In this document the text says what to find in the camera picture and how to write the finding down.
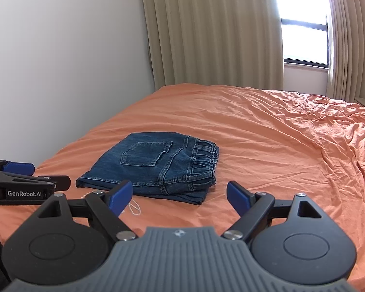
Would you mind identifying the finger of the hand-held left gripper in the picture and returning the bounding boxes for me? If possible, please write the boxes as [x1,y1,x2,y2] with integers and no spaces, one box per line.
[0,171,71,191]
[0,157,36,176]

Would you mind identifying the orange bed sheet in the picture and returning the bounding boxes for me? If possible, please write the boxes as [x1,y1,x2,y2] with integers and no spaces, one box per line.
[0,83,365,292]

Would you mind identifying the beige pleated curtain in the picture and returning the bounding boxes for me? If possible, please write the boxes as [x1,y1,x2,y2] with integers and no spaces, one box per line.
[139,0,285,92]
[320,0,365,105]

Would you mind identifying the black framed window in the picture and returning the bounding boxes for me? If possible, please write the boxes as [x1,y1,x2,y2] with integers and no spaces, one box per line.
[273,0,331,69]

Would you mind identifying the blue denim pants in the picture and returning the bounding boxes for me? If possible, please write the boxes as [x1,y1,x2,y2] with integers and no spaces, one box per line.
[76,132,220,206]

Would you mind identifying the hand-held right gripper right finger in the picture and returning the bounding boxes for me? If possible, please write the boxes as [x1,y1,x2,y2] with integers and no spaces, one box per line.
[221,181,323,240]

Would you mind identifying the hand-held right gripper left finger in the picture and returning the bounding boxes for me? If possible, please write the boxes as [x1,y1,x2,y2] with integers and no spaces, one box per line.
[38,180,138,241]

